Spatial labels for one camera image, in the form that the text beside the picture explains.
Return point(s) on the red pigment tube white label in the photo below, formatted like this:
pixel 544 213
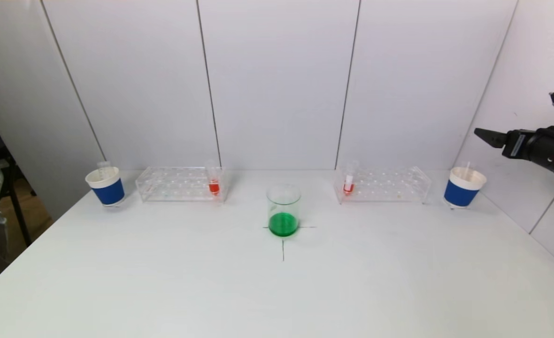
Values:
pixel 348 188

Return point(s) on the blue sleeved white paper cup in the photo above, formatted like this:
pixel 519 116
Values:
pixel 460 193
pixel 109 192

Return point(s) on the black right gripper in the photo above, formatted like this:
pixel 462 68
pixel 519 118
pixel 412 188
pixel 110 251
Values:
pixel 514 143

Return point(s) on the red pigment test tube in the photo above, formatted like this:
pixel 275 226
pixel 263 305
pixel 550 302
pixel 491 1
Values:
pixel 214 188

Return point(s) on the blue stained plastic test tube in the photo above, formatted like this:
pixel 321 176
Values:
pixel 104 169

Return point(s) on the black chair legs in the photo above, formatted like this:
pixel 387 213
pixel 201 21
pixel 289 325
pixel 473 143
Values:
pixel 19 213

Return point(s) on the clear acrylic test tube rack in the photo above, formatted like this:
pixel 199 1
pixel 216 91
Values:
pixel 385 185
pixel 178 185

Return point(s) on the clear glass beaker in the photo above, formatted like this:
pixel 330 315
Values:
pixel 283 224

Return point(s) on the yellow pigment test tube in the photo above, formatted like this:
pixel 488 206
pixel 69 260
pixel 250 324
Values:
pixel 465 172

